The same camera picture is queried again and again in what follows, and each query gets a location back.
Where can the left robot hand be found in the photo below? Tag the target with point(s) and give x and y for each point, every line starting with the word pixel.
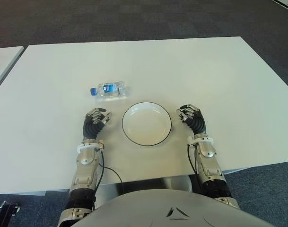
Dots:
pixel 91 128

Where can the white side table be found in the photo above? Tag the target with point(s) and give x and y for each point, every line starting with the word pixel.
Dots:
pixel 4 61

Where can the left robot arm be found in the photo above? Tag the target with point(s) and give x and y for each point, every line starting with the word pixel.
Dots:
pixel 84 165

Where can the silver robot torso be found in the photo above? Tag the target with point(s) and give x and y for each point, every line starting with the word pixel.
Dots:
pixel 158 208

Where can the clear water bottle blue cap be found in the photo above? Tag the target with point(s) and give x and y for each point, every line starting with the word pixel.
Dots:
pixel 110 91

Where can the black metal stand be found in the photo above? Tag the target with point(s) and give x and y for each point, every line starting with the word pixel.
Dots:
pixel 6 212

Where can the white plate black rim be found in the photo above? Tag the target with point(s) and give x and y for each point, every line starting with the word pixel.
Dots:
pixel 146 123

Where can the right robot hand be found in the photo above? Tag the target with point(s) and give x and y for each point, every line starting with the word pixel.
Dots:
pixel 198 121

